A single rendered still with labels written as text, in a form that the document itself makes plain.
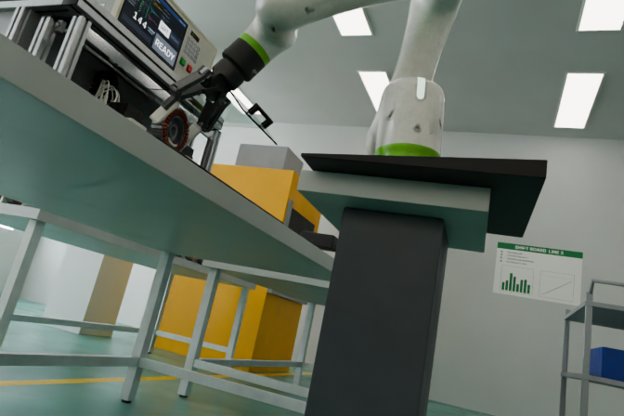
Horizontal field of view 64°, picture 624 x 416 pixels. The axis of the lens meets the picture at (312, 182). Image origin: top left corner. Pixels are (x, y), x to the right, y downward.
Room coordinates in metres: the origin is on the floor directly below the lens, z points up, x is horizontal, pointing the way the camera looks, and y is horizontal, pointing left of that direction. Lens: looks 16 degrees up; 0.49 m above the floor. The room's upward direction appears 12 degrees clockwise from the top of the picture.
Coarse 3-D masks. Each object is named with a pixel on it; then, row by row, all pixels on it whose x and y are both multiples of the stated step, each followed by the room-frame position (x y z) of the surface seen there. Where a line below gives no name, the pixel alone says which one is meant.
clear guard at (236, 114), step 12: (204, 96) 1.36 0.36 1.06; (228, 96) 1.32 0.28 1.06; (192, 108) 1.47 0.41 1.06; (228, 108) 1.41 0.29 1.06; (240, 108) 1.27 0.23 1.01; (228, 120) 1.51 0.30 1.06; (240, 120) 1.48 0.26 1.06; (252, 120) 1.32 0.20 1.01; (264, 132) 1.40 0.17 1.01; (276, 144) 1.49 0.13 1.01
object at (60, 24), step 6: (60, 24) 1.07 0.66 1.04; (66, 24) 1.08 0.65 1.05; (54, 30) 1.08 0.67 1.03; (60, 30) 1.08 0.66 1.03; (66, 30) 1.09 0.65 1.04; (90, 48) 1.16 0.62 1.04; (96, 54) 1.18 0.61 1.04; (102, 60) 1.21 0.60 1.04; (108, 66) 1.23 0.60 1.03; (114, 66) 1.25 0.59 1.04; (120, 72) 1.27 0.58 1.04; (126, 78) 1.29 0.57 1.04; (132, 84) 1.32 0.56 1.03; (138, 90) 1.36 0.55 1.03; (144, 90) 1.36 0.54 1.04
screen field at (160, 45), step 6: (156, 36) 1.29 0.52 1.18; (156, 42) 1.30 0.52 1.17; (162, 42) 1.32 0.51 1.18; (156, 48) 1.30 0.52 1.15; (162, 48) 1.33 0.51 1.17; (168, 48) 1.35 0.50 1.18; (162, 54) 1.33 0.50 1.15; (168, 54) 1.35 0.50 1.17; (174, 54) 1.37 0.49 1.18; (168, 60) 1.36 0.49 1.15; (174, 60) 1.38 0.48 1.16
